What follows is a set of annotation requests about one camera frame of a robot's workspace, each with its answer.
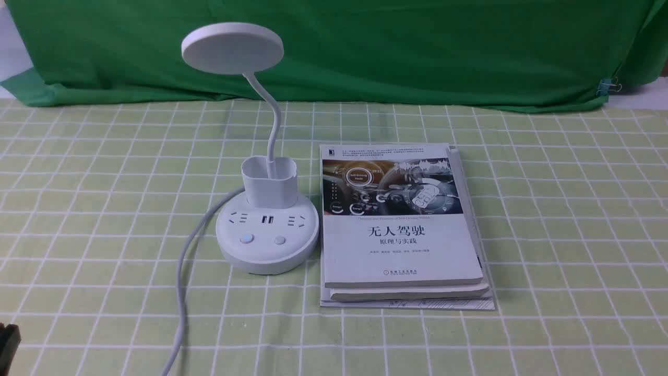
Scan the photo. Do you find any bottom thin printed booklet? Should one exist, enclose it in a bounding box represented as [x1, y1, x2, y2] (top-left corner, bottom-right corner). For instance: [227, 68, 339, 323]
[319, 148, 496, 312]

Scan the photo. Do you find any top white self-driving book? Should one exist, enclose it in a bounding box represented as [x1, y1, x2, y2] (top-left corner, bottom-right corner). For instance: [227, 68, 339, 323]
[319, 144, 484, 289]

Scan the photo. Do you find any green backdrop cloth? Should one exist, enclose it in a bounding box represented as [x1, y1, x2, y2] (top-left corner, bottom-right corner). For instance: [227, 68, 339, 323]
[2, 1, 666, 113]

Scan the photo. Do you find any white lamp power cable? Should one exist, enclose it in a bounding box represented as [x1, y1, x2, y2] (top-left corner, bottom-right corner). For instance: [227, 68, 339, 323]
[160, 187, 246, 376]

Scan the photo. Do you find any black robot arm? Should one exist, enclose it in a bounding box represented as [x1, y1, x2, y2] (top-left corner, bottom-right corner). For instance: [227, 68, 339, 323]
[0, 323, 21, 375]

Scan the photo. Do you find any white desk lamp with sockets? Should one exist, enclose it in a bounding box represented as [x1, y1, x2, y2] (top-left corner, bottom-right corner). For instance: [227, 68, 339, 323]
[181, 22, 319, 275]

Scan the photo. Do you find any teal binder clip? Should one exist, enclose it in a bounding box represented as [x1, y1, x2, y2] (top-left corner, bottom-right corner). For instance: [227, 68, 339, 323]
[595, 78, 623, 96]

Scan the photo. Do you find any green checkered tablecloth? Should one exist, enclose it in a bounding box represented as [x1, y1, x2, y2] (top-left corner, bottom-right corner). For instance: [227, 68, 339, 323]
[1, 100, 667, 375]

